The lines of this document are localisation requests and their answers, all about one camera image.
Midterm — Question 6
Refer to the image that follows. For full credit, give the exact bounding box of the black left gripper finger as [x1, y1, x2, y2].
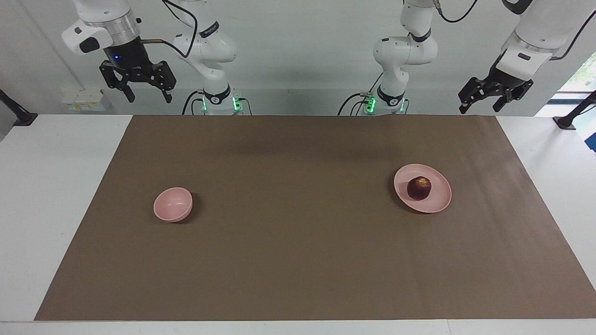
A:
[493, 81, 534, 112]
[459, 77, 489, 114]

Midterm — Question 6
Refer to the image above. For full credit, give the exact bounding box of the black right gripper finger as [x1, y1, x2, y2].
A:
[151, 60, 176, 104]
[99, 61, 135, 104]

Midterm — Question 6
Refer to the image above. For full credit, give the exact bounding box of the dark red apple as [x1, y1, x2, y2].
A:
[406, 176, 432, 201]

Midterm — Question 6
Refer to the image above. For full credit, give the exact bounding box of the pink plate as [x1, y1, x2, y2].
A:
[393, 163, 453, 214]

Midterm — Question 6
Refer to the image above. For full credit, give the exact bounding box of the pink bowl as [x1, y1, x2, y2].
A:
[153, 187, 193, 223]

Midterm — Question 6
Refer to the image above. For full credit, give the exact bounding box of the brown table mat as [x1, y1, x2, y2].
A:
[35, 115, 596, 322]

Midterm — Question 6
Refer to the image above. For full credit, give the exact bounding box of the white wall socket strip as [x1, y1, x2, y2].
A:
[61, 88, 111, 112]

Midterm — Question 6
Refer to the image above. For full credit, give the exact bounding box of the black camera stand clamp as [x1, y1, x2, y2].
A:
[0, 88, 39, 127]
[553, 90, 596, 130]

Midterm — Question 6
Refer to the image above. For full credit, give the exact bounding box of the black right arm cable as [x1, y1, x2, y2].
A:
[140, 0, 199, 59]

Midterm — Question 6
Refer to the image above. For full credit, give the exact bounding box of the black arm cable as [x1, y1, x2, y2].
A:
[140, 0, 199, 59]
[433, 0, 596, 61]

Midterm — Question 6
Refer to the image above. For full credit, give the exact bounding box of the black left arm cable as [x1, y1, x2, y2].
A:
[433, 0, 596, 61]

